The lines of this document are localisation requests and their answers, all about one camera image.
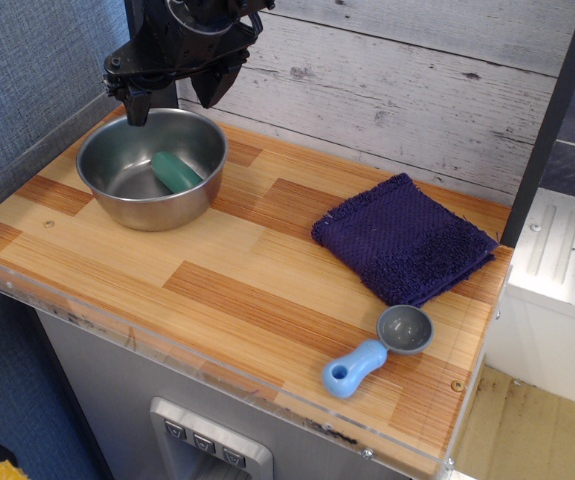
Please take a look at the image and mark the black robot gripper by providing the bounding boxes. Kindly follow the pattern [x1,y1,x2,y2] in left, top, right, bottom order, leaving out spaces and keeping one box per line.
[105,1,258,126]

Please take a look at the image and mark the green oblong toy item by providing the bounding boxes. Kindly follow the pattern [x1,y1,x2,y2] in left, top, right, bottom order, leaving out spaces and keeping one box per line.
[151,152,202,194]

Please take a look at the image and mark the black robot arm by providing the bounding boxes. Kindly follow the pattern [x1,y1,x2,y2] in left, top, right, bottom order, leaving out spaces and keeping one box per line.
[104,0,275,127]

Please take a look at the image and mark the dark blue folded napkin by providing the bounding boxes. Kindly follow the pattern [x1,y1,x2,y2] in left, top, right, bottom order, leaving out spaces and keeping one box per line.
[311,174,498,307]

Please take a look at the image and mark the stainless steel bowl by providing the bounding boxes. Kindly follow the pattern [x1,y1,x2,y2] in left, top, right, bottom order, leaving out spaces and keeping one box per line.
[76,108,229,231]

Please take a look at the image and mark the blue grey measuring scoop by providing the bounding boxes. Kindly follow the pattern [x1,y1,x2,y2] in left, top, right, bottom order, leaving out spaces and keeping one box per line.
[321,305,434,399]

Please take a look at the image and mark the silver dispenser button panel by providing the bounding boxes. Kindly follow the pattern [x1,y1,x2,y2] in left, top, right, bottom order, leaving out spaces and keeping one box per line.
[150,397,274,479]

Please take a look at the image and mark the yellow object at corner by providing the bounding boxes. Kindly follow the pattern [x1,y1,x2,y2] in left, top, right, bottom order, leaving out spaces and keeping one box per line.
[0,461,29,480]

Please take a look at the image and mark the white ribbed drainboard unit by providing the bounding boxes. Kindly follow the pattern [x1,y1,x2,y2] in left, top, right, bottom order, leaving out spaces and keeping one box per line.
[485,189,575,401]

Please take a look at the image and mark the black vertical frame post left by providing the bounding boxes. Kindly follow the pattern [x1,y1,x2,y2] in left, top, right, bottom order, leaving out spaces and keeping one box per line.
[150,80,179,109]

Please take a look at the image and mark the black vertical frame post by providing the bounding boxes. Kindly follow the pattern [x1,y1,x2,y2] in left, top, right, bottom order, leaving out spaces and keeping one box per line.
[150,80,179,109]
[501,29,575,248]

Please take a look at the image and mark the black vertical frame post right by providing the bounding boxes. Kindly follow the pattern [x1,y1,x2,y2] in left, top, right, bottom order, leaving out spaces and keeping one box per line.
[501,29,575,248]

